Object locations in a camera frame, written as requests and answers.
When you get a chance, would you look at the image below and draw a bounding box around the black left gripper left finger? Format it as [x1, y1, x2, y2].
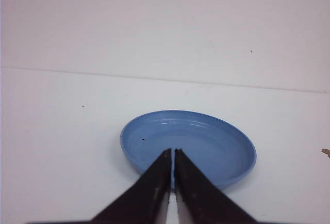
[91, 149, 172, 224]

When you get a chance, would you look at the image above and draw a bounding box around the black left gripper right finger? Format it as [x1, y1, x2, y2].
[174, 149, 258, 223]

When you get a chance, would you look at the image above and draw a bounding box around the blue round plate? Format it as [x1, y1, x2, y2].
[120, 110, 257, 189]

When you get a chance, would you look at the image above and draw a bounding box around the brown chipped table spot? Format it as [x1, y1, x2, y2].
[321, 148, 330, 158]

